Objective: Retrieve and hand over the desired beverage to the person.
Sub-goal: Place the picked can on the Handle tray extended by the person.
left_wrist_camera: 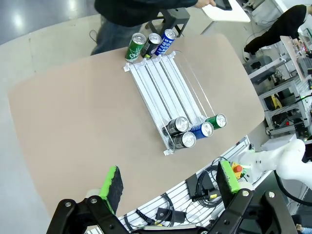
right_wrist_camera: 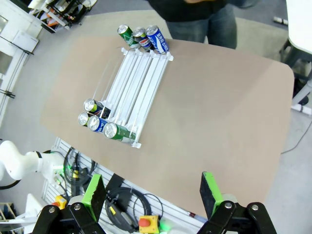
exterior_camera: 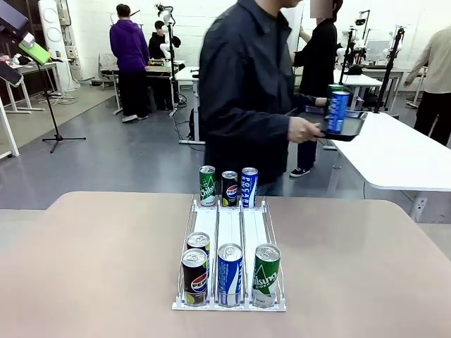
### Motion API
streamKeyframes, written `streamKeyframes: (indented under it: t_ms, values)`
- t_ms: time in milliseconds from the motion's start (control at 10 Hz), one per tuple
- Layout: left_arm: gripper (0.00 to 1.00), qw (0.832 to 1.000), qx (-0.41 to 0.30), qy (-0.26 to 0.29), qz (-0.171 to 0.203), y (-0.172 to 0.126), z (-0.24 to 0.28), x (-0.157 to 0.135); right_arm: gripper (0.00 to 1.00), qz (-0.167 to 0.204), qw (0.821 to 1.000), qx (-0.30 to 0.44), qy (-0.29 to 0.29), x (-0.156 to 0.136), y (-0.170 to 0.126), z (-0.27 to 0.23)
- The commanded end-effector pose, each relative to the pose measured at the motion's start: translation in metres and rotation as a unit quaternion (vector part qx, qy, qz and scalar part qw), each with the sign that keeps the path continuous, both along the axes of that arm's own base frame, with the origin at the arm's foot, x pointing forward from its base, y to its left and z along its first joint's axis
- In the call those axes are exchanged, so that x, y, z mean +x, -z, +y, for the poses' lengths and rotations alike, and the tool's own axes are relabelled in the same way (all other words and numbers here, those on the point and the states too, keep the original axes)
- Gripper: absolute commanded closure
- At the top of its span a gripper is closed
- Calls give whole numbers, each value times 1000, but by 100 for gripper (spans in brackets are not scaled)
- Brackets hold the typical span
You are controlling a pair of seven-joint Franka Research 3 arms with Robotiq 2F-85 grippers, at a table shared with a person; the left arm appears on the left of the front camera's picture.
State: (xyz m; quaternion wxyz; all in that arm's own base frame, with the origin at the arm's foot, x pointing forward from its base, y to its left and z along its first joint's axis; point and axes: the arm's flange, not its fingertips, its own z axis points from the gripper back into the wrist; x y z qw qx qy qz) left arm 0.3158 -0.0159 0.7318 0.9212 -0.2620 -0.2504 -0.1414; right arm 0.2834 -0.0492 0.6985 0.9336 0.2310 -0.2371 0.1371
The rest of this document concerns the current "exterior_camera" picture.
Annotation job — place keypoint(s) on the person in beige top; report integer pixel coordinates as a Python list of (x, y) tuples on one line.
[(437, 63)]

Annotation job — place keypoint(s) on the black tripod stand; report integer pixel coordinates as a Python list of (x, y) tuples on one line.
[(347, 53), (388, 70)]

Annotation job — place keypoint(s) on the black serving tray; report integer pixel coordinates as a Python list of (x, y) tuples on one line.
[(354, 126)]

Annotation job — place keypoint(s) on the person in purple hoodie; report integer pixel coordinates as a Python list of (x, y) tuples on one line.
[(128, 45)]

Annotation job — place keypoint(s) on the white side table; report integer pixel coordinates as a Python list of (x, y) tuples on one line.
[(12, 141)]

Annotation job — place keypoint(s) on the person's right forearm navy sleeve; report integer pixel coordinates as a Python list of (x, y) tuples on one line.
[(253, 123)]

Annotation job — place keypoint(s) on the person in navy jacket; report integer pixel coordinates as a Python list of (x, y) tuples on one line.
[(243, 88)]

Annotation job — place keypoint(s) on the dark wooden desk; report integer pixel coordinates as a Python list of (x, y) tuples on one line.
[(158, 68)]

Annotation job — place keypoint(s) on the black microphone stand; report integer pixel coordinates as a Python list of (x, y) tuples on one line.
[(58, 138)]

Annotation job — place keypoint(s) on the green Chilsung cider can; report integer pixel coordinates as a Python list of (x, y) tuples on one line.
[(207, 188), (334, 88), (266, 278)]

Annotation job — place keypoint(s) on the person's left forearm navy sleeve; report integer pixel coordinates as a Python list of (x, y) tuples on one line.
[(306, 99)]

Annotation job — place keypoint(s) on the black Pepsi can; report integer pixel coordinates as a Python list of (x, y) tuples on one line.
[(198, 241), (229, 190), (194, 278)]

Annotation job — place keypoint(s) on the white tower air conditioner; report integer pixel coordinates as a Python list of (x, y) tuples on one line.
[(53, 53)]

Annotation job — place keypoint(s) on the large white table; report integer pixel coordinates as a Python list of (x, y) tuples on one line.
[(394, 151)]

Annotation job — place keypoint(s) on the white can dispenser rack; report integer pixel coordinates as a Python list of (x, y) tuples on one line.
[(230, 225)]

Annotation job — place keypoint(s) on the black stand with white head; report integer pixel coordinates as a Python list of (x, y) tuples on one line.
[(171, 35)]

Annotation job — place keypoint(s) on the person's left hand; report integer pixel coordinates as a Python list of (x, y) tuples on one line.
[(321, 102)]

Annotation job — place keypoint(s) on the white lab desk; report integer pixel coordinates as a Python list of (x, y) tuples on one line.
[(359, 80)]

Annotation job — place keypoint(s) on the person's right hand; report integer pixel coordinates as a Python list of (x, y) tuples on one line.
[(303, 130)]

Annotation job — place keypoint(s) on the cluttered white desk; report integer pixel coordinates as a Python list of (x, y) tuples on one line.
[(31, 67)]

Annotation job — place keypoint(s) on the person in black clothes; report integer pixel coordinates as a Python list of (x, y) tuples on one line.
[(319, 53)]

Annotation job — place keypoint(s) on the seated person in black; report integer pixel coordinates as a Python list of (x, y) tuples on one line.
[(156, 44)]

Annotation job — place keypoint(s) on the white desk with T-foot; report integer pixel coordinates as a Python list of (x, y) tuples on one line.
[(186, 74)]

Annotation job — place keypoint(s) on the blue Pocari Sweat can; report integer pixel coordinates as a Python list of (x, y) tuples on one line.
[(229, 278), (336, 112), (249, 188)]

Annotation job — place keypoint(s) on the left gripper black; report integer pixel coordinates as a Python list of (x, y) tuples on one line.
[(12, 17)]

